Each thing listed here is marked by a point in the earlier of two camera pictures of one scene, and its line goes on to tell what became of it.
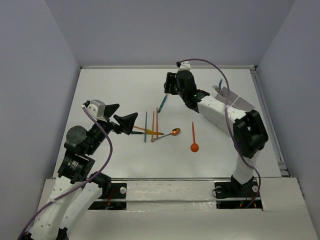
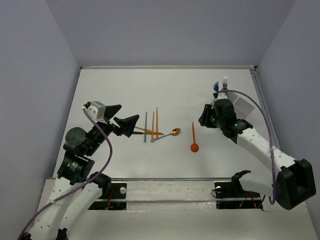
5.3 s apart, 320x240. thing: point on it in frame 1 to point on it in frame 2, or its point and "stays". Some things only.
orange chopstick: [157, 122] stays
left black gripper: [110, 121] stays
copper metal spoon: [174, 132] stays
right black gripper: [171, 81] to [204, 119]
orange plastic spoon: [194, 147] stays
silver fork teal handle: [162, 103] to [225, 82]
